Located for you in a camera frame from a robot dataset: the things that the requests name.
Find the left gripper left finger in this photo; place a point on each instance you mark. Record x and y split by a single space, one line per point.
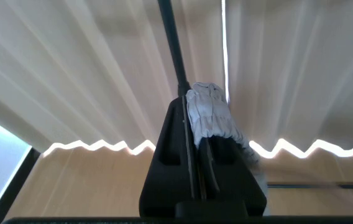
170 174

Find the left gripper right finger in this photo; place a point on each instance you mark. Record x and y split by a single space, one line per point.
229 177

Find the pale grey shorts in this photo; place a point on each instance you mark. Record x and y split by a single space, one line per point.
207 112

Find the black clothes rack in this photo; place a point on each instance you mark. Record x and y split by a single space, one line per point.
171 40

